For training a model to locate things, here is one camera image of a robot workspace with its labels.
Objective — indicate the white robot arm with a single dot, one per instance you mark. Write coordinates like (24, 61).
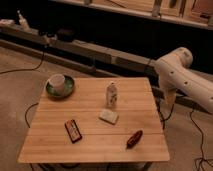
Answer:
(174, 74)

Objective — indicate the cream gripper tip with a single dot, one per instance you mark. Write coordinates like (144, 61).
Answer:
(170, 97)

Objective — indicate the black device on ledge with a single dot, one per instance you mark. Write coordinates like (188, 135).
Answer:
(66, 35)

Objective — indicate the wooden table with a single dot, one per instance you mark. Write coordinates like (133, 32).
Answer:
(47, 140)

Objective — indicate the dark red pocket knife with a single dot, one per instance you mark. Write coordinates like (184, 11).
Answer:
(134, 139)

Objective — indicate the wooden shelf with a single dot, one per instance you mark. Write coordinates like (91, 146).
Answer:
(185, 12)

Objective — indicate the green ceramic plate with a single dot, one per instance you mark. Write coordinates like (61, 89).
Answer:
(68, 89)

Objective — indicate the red black rectangular box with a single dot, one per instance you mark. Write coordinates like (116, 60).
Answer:
(73, 131)

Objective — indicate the white cup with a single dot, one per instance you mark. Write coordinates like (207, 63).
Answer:
(57, 81)

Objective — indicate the white spray bottle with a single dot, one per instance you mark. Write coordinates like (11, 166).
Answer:
(23, 22)

